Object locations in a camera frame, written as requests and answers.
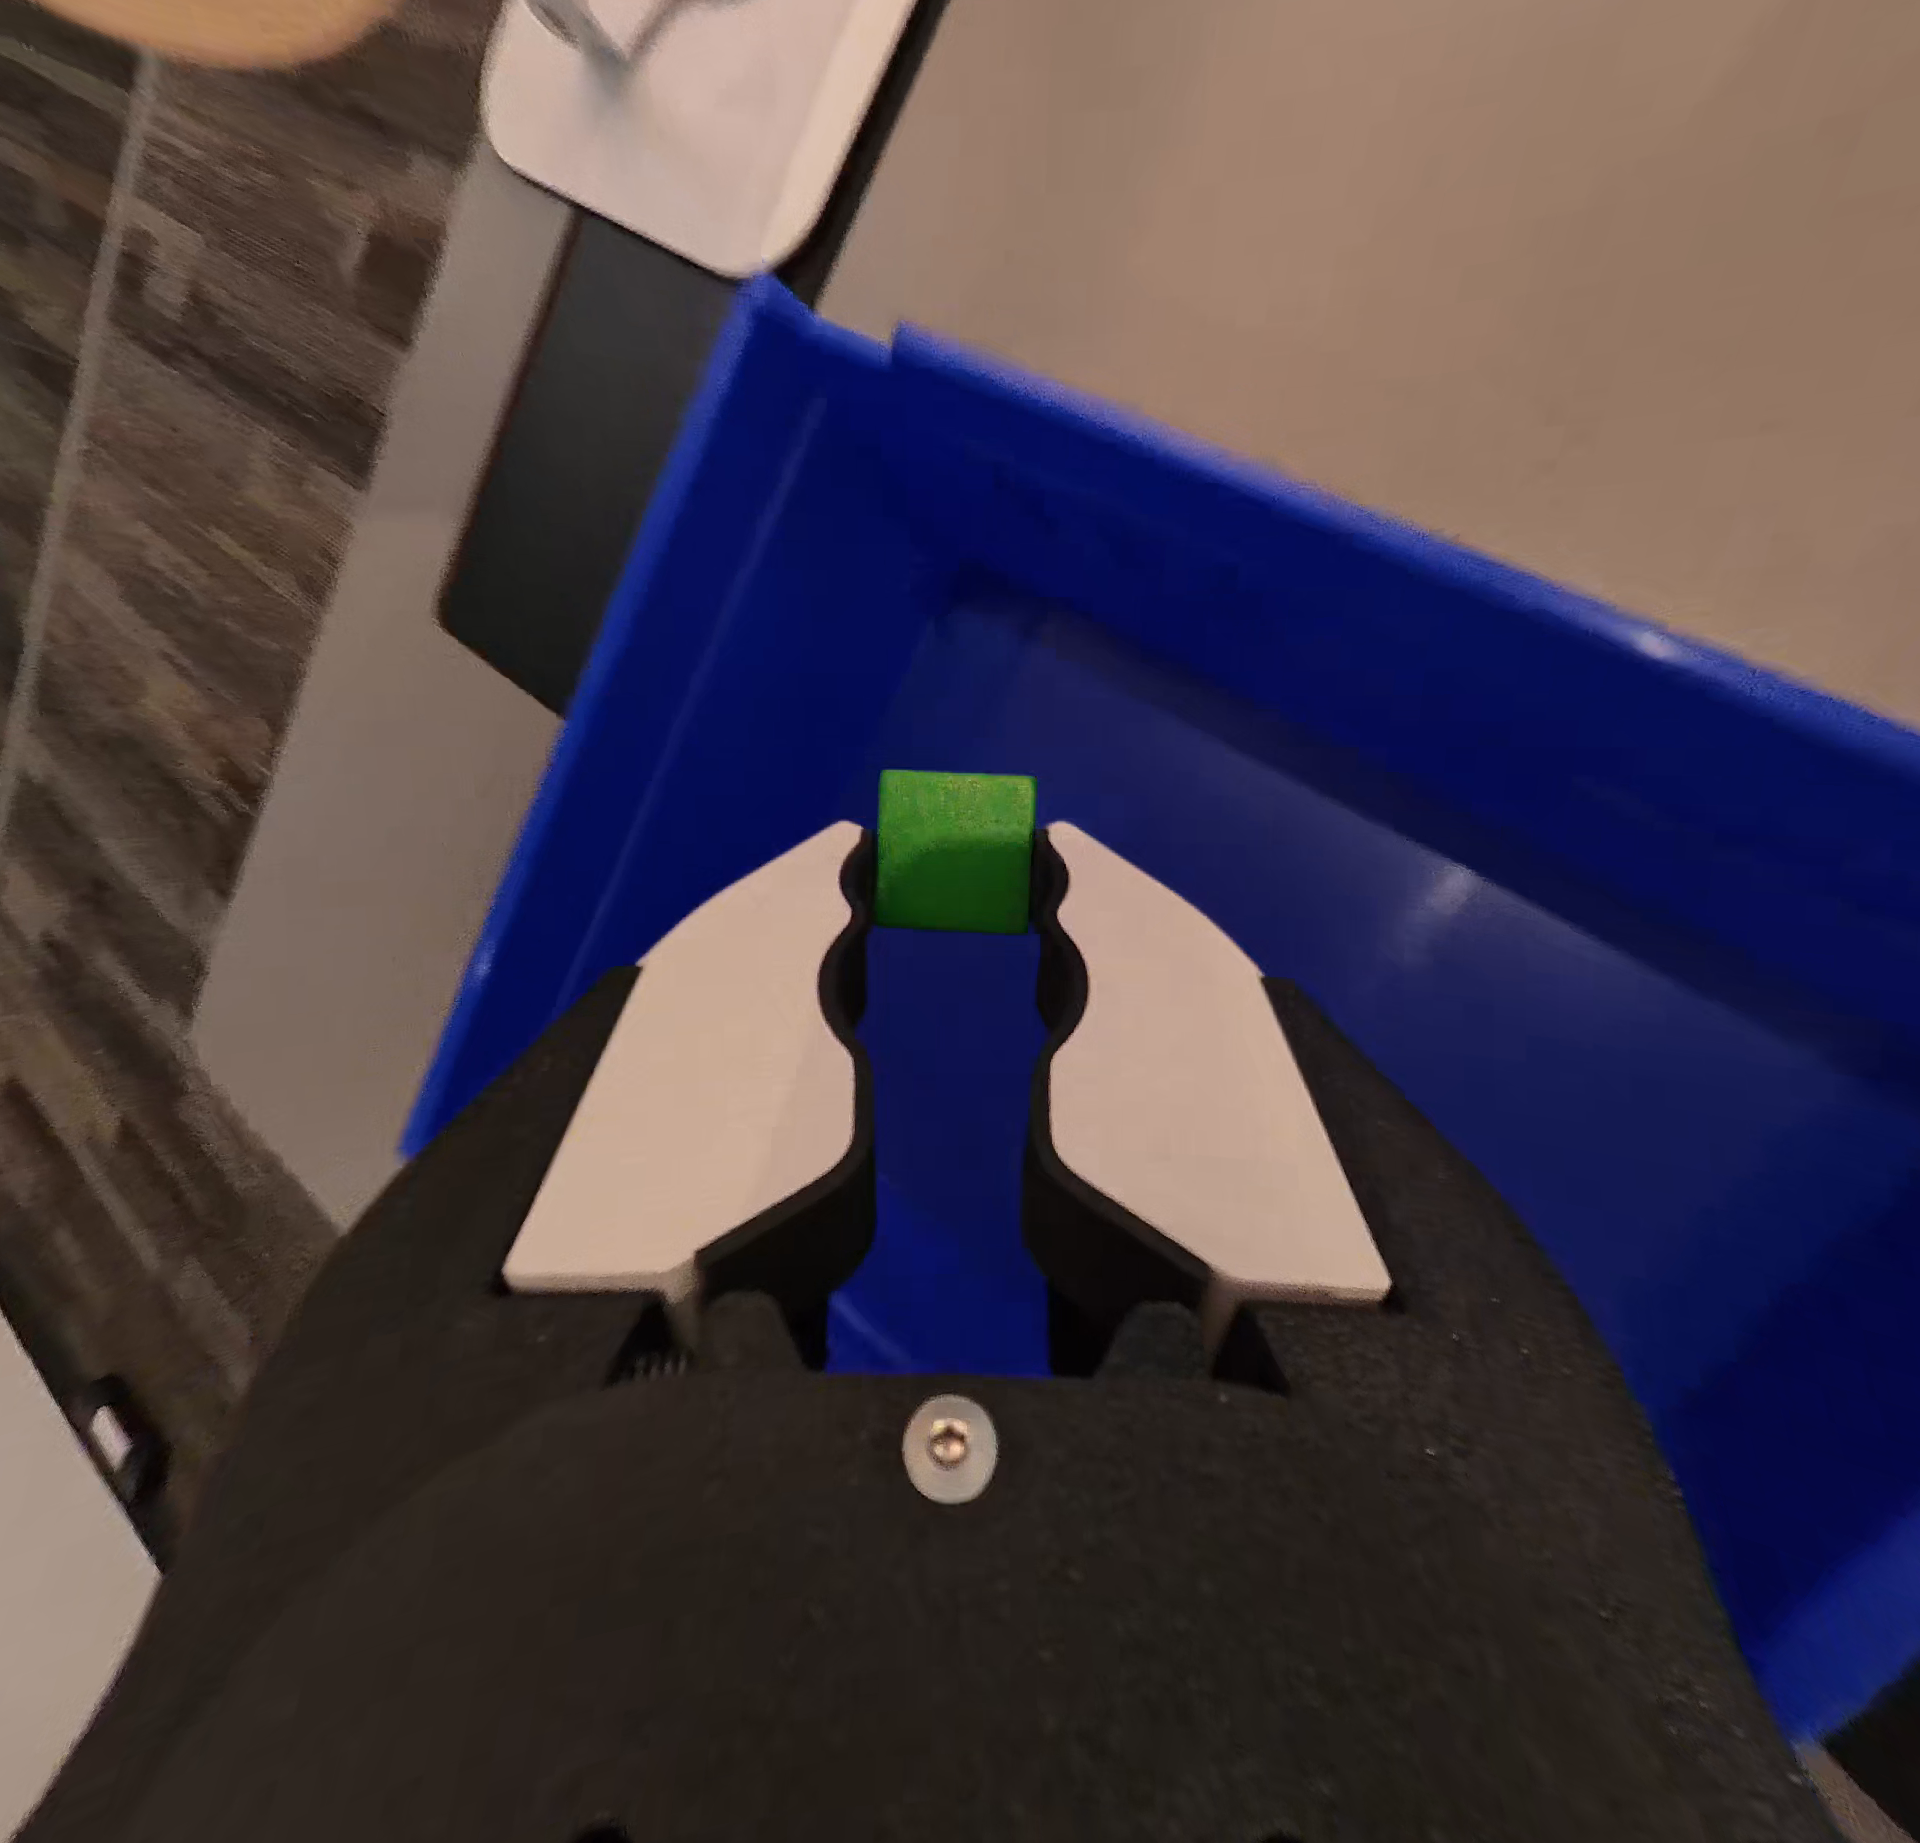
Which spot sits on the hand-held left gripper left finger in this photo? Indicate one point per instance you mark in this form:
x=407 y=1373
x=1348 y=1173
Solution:
x=704 y=1125

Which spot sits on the green wooden cube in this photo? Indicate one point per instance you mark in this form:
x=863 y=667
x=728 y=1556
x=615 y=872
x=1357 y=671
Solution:
x=954 y=854

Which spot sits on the blue plastic bin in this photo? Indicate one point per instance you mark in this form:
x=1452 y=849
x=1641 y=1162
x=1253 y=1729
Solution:
x=1500 y=898

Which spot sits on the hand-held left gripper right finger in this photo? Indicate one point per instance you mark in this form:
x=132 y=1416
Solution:
x=1200 y=1125

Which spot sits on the black rectangular desk panel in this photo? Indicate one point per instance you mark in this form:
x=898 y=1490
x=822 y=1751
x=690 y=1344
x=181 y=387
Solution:
x=601 y=479

